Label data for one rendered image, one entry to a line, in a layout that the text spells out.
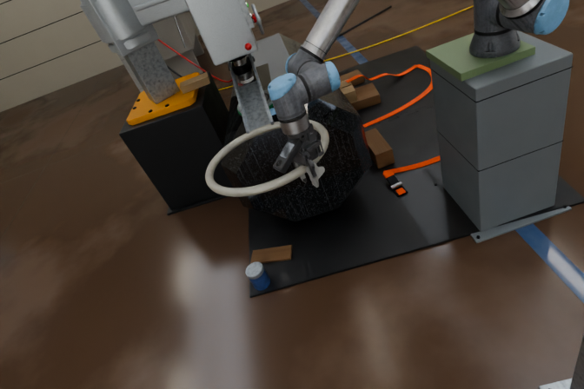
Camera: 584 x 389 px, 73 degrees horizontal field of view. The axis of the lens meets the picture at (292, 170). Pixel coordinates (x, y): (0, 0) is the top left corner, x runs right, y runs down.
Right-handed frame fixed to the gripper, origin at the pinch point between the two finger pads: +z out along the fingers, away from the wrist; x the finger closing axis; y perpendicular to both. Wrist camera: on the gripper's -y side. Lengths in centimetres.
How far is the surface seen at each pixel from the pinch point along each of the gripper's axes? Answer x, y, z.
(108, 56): 660, 99, 13
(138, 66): 170, 11, -29
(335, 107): 53, 63, 11
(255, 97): 61, 24, -13
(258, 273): 58, -12, 72
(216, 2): 66, 26, -56
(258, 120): 49, 16, -8
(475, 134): -14, 78, 22
